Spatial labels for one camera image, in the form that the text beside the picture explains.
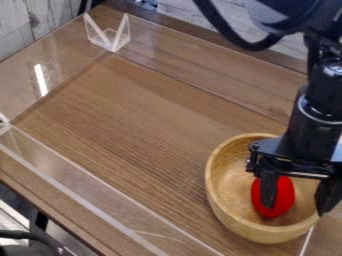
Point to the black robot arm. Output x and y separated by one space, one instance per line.
317 19

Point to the red felt strawberry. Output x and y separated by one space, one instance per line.
285 200

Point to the clear acrylic front wall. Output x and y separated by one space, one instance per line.
115 224

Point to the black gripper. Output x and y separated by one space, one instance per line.
306 151

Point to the clear acrylic corner bracket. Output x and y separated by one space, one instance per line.
109 39

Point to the wooden bowl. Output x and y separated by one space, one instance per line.
229 194

